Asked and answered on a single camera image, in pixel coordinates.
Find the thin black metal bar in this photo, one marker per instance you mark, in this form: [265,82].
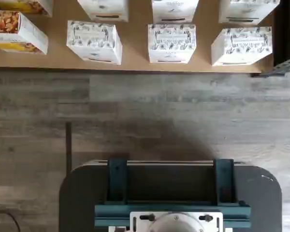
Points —
[68,145]

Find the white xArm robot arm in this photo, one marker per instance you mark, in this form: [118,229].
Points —
[176,224]

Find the black metal shelf rack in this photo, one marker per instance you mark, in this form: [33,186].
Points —
[284,36]

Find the yellow label granola box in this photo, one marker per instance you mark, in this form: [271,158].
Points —
[17,31]
[26,4]

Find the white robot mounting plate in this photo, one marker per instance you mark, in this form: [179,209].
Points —
[140,223]

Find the dark rounded cart platform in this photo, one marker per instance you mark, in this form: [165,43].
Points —
[82,198]

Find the teal metal mounting frame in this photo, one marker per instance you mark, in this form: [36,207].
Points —
[116,183]

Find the white floral print box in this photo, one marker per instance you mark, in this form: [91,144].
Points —
[175,9]
[244,46]
[249,10]
[106,9]
[94,41]
[171,43]

